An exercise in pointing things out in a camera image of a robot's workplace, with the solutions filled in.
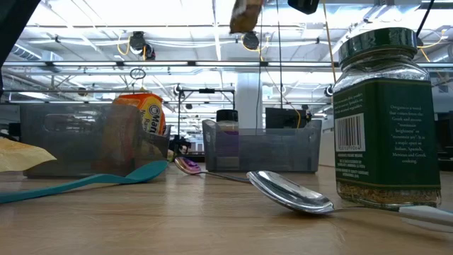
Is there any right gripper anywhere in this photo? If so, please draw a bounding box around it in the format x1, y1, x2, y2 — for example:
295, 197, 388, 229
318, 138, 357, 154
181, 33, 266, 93
287, 0, 321, 16

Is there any brown snack pouch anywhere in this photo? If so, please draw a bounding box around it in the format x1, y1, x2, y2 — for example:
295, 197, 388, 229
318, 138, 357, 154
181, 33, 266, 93
229, 0, 265, 35

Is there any black lid purple label jar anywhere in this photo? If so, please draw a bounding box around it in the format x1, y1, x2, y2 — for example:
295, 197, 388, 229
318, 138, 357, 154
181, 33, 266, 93
215, 108, 240, 169

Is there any green lid oregano jar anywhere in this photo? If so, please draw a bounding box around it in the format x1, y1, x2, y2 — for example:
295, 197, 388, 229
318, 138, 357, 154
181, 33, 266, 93
332, 27, 442, 210

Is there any silver spoon light-blue handle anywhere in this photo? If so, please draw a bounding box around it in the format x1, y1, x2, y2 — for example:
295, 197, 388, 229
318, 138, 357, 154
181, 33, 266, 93
246, 170, 453, 228

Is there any orange ramen packet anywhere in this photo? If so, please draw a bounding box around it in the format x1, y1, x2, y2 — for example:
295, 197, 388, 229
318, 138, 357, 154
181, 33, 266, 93
112, 92, 168, 139

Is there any black computer monitor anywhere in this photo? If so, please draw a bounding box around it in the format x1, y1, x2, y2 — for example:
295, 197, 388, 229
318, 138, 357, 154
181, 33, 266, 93
265, 108, 313, 130

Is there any wide grey translucent bin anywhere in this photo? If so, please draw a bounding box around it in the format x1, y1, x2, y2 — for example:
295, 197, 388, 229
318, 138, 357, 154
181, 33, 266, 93
202, 118, 323, 174

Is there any purple iridescent spoon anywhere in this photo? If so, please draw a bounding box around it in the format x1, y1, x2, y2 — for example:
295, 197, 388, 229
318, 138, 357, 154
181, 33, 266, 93
174, 157, 253, 184

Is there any teal plastic spoon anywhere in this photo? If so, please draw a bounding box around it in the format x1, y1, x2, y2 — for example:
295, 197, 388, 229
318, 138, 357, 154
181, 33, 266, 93
0, 161, 169, 205

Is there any long grey translucent bin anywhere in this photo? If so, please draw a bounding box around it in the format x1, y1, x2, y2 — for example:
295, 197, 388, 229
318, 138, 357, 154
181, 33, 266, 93
19, 103, 171, 179

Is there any yellow cable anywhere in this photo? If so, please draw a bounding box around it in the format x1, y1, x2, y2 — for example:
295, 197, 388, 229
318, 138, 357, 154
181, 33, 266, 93
321, 0, 338, 85

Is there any black hanging cable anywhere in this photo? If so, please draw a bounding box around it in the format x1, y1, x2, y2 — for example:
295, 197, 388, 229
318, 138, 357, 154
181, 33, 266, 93
416, 0, 435, 36

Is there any black stand frame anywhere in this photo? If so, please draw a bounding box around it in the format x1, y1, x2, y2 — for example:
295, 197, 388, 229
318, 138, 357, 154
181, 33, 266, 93
178, 88, 236, 159

